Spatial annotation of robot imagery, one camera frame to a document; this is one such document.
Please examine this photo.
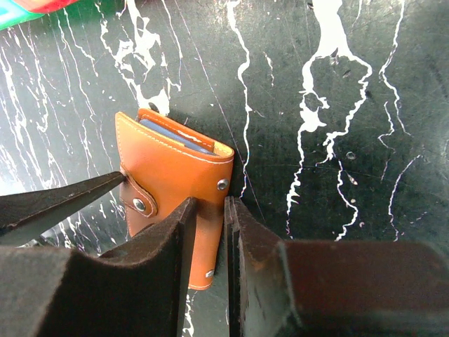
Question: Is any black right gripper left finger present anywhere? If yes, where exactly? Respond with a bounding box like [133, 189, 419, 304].
[1, 197, 196, 336]

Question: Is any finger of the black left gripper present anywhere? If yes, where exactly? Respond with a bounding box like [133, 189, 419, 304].
[1, 171, 126, 237]

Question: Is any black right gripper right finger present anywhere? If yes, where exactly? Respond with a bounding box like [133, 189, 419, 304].
[224, 197, 448, 336]

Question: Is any brown leather card holder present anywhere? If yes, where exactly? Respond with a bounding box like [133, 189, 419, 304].
[115, 108, 234, 291]

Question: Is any blue card in holder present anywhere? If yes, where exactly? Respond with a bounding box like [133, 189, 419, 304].
[139, 119, 215, 156]

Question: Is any green plastic bin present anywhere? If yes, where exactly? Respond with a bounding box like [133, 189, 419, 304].
[0, 0, 43, 30]

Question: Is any red plastic bin middle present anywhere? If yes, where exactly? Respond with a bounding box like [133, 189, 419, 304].
[14, 0, 77, 14]

